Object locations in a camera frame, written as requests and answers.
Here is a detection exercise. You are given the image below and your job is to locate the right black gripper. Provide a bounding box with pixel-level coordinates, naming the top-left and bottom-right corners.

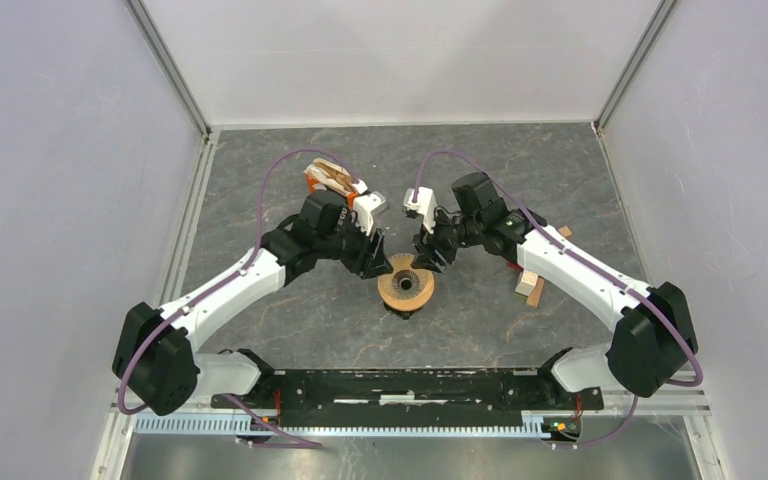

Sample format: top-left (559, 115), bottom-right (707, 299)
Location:
top-left (411, 204), bottom-right (483, 275)

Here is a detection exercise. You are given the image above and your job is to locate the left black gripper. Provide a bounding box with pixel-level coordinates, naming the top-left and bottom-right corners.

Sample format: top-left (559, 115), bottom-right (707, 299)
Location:
top-left (316, 211), bottom-right (394, 280)

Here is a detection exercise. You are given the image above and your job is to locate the clear glass dripper cone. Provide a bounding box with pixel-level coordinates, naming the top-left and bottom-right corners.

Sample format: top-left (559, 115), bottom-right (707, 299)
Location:
top-left (384, 253), bottom-right (433, 300)

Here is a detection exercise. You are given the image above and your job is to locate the dark glass carafe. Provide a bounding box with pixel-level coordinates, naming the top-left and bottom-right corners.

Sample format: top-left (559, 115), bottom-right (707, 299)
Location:
top-left (386, 306), bottom-right (421, 320)

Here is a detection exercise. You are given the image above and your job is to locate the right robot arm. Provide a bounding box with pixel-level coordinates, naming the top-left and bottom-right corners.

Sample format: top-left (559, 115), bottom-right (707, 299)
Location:
top-left (403, 172), bottom-right (698, 408)

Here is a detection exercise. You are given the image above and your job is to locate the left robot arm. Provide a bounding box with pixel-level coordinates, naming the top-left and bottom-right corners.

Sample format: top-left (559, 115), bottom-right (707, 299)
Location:
top-left (112, 190), bottom-right (393, 416)

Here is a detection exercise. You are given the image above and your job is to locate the orange coffee filter box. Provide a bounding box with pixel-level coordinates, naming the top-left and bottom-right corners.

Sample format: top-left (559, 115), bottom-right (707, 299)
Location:
top-left (304, 158), bottom-right (368, 200)

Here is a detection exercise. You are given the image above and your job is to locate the brown flat wooden block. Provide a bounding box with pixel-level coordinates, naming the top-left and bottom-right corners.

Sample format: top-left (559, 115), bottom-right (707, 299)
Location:
top-left (526, 277), bottom-right (545, 308)

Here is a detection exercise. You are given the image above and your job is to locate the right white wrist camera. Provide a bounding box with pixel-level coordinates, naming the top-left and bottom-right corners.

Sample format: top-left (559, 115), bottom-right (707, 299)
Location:
top-left (402, 187), bottom-right (437, 234)

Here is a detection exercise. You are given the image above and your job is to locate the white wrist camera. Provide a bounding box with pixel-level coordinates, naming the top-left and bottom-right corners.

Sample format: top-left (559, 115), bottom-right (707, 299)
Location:
top-left (350, 179), bottom-right (388, 236)
top-left (402, 187), bottom-right (437, 234)

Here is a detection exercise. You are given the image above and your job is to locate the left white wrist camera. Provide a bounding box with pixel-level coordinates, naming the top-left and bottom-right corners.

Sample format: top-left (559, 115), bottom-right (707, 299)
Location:
top-left (350, 179), bottom-right (388, 236)

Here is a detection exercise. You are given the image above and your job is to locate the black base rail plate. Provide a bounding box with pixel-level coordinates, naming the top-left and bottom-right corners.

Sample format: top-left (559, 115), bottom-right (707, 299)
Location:
top-left (211, 368), bottom-right (604, 427)

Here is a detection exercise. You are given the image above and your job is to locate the white slotted cable duct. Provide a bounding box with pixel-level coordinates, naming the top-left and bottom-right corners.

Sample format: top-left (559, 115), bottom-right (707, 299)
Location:
top-left (134, 411), bottom-right (579, 440)

